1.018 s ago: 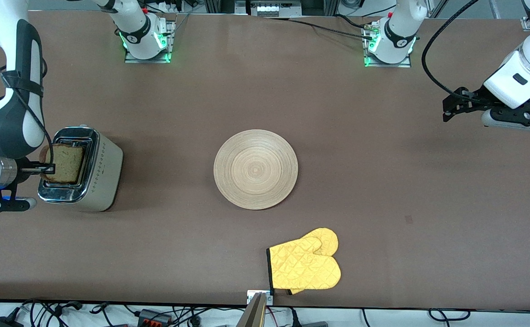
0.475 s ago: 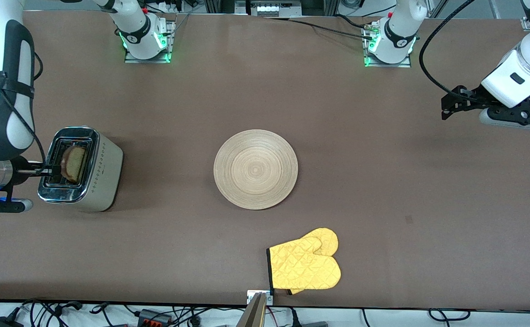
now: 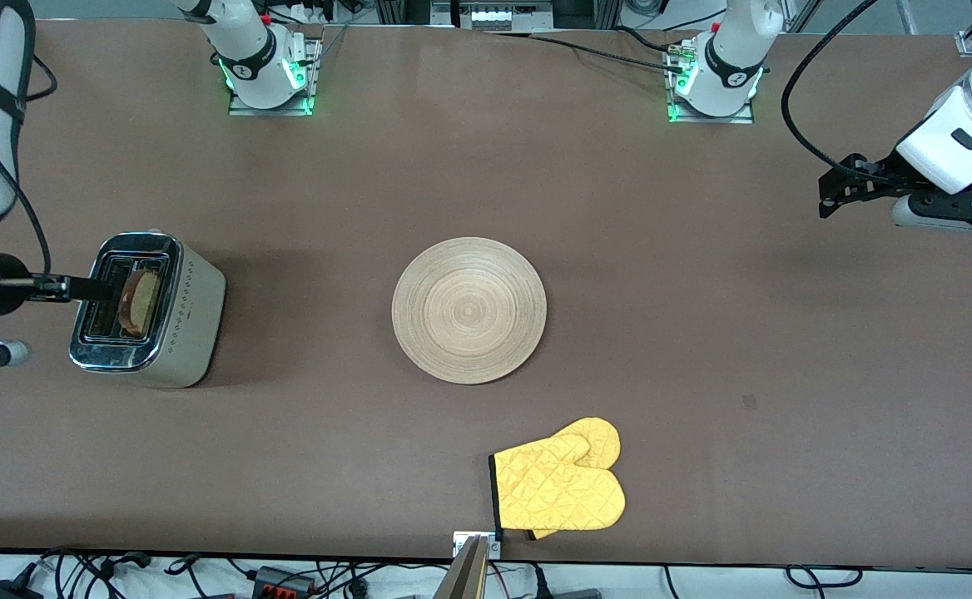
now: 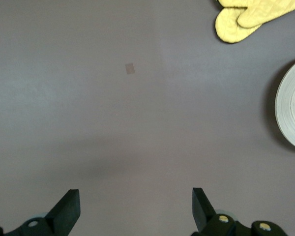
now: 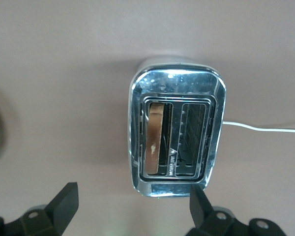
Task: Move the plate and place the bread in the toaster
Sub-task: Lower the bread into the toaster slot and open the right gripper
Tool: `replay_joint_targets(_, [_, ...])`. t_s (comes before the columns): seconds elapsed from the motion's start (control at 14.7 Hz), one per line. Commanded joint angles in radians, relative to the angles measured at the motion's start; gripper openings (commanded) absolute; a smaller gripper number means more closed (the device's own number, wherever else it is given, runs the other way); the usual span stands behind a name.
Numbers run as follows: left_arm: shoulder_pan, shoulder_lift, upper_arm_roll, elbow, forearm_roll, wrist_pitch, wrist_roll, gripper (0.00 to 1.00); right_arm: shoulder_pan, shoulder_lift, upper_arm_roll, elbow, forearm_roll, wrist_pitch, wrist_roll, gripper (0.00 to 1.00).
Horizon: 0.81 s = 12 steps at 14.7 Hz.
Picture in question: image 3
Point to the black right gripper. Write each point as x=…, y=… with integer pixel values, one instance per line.
x=5, y=280

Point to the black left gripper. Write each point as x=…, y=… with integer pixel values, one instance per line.
x=884, y=175

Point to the bread slice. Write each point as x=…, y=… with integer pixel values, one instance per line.
x=141, y=304

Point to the round wooden plate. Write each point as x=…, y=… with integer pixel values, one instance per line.
x=469, y=312

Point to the silver beige two-slot toaster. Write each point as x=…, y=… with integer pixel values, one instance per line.
x=190, y=324

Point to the black power adapter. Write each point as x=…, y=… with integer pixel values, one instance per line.
x=7, y=591

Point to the black orange connector block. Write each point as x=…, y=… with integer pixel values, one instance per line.
x=282, y=580

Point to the yellow quilted oven mitt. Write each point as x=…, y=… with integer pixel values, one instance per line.
x=598, y=437

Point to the white power strip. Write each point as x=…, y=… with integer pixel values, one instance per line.
x=494, y=17

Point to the yellow oven mitt black cuff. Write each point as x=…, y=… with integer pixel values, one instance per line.
x=561, y=491

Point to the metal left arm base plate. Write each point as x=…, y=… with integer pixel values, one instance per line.
x=744, y=117

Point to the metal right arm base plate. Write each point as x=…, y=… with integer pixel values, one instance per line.
x=240, y=107

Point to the small metal edge bracket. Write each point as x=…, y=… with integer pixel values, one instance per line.
x=461, y=541

